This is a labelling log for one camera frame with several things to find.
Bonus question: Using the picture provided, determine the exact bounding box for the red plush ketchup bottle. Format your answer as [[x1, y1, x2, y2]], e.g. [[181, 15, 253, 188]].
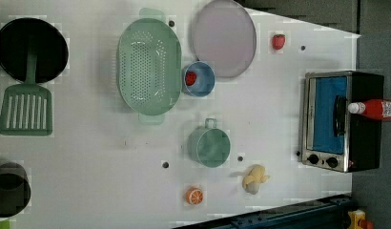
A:
[[347, 99, 391, 121]]

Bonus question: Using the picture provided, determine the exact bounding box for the silver black toaster oven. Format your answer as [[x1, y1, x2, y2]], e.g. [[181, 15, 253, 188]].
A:
[[300, 71, 384, 173]]

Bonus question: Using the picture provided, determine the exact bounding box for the blue cup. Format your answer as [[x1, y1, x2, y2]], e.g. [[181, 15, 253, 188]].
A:
[[182, 61, 216, 97]]

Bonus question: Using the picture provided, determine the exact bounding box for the red strawberry in cup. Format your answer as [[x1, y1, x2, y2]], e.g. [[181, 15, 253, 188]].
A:
[[185, 72, 197, 86]]

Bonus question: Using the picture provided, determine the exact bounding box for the green oval colander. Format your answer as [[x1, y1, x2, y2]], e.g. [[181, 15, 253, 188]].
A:
[[117, 8, 182, 125]]

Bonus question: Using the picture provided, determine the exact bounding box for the orange slice toy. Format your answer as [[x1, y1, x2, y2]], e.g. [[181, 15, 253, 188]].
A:
[[185, 187, 204, 205]]

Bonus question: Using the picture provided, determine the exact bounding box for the grey round plate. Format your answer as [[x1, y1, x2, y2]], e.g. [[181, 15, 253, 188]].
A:
[[191, 0, 257, 78]]

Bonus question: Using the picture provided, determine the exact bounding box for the yellow plush banana toy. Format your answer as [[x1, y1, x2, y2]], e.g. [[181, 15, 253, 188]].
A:
[[242, 165, 270, 195]]

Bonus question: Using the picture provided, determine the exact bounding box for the red toy strawberry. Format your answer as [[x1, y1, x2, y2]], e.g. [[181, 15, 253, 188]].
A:
[[272, 34, 286, 51]]

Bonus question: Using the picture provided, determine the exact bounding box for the green slotted spatula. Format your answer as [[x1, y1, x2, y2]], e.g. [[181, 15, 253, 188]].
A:
[[0, 51, 52, 136]]

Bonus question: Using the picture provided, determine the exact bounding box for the yellow red toy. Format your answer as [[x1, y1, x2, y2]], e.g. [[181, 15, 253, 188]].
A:
[[348, 210, 374, 229]]

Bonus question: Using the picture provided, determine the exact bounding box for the black round frying pan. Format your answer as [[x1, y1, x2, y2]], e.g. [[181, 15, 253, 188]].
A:
[[0, 18, 69, 84]]

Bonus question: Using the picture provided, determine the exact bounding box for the dark cylindrical pot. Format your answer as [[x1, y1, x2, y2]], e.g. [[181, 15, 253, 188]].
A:
[[0, 162, 31, 219]]

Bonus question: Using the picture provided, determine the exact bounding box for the green object at corner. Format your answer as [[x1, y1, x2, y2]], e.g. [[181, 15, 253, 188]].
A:
[[0, 219, 10, 229]]

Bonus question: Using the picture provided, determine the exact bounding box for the green mug with handle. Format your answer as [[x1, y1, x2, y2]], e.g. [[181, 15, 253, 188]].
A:
[[188, 118, 231, 168]]

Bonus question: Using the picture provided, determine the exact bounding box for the blue metal frame rail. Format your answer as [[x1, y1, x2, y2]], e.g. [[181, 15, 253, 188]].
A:
[[175, 195, 358, 229]]

